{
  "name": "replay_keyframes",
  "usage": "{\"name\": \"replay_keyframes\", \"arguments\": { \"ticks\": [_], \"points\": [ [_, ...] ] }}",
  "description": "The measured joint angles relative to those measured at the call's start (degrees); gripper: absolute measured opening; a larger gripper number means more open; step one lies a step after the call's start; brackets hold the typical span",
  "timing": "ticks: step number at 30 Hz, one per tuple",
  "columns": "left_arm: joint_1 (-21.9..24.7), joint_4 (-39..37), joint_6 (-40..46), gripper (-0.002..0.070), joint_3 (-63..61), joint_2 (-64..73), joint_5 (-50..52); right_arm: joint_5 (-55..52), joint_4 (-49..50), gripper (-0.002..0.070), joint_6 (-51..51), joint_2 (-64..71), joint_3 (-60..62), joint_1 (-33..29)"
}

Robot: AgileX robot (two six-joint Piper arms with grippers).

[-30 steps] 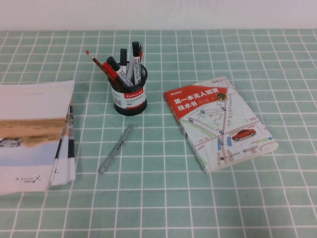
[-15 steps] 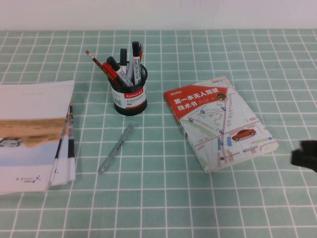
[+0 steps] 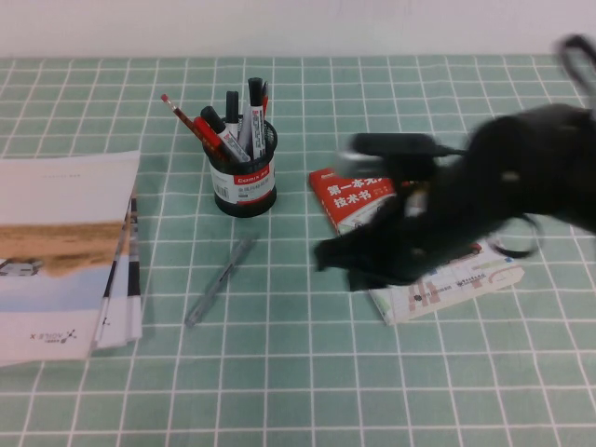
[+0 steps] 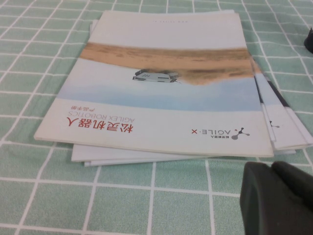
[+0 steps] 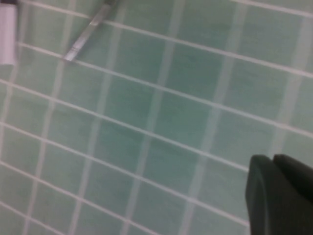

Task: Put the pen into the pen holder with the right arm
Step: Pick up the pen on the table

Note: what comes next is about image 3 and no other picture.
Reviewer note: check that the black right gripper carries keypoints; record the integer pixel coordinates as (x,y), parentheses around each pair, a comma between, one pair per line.
(419,223)

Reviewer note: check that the clear grey pen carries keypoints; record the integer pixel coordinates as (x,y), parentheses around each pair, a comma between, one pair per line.
(219,281)

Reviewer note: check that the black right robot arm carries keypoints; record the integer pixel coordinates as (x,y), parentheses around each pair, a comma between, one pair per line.
(535,163)

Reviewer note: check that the black mesh pen holder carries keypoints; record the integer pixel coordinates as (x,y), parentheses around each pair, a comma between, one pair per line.
(242,195)

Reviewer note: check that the thin red and black pen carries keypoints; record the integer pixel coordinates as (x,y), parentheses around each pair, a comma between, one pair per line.
(265,100)

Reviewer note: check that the red and white map book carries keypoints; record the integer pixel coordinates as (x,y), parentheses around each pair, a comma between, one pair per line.
(344,200)

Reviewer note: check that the red marker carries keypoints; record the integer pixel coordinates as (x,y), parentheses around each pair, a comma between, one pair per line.
(207,132)

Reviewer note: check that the tall white marker black cap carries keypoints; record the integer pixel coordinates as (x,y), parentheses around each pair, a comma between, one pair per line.
(254,93)

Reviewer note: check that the short upright black-capped marker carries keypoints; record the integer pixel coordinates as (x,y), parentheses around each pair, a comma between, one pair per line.
(232,107)

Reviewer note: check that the leaning white marker black cap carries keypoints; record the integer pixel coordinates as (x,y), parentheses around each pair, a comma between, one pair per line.
(212,116)

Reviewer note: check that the white brochure with black stripe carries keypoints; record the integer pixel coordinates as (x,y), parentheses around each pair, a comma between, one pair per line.
(135,279)

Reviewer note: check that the red pencil with eraser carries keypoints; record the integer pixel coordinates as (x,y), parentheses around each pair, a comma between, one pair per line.
(179,115)

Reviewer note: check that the lower stacked white brochures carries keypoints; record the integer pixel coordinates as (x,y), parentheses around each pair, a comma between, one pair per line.
(109,279)

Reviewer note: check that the AgileX brochure with desert photo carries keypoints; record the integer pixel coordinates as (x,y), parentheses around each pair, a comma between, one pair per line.
(56,209)

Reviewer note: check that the large looped black zip tie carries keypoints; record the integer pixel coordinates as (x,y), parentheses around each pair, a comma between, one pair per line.
(575,41)

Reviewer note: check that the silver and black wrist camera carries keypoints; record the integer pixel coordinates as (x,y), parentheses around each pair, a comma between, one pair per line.
(391,143)

